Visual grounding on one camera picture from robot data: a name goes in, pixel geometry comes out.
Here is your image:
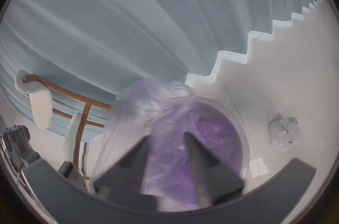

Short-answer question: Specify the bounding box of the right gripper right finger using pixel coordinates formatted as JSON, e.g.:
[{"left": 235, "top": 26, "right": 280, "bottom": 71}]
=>
[{"left": 183, "top": 132, "right": 245, "bottom": 208}]

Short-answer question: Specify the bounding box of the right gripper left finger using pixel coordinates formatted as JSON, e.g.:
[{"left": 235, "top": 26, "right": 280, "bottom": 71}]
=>
[{"left": 93, "top": 135, "right": 151, "bottom": 196}]

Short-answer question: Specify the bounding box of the purple plastic bag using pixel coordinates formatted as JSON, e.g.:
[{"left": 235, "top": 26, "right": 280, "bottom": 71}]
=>
[{"left": 89, "top": 79, "right": 239, "bottom": 212}]

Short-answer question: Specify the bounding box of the white plastic wrapper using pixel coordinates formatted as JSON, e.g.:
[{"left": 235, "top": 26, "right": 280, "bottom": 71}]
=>
[{"left": 269, "top": 115, "right": 302, "bottom": 152}]

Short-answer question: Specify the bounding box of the white trash bin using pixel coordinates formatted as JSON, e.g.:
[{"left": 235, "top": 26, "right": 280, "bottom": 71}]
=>
[{"left": 195, "top": 96, "right": 251, "bottom": 179}]

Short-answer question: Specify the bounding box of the white cushioned wooden chair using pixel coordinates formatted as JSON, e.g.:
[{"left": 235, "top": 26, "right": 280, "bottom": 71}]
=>
[{"left": 14, "top": 69, "right": 112, "bottom": 179}]

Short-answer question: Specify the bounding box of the pale blue curtain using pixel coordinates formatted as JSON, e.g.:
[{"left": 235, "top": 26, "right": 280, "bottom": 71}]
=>
[{"left": 0, "top": 0, "right": 327, "bottom": 144}]

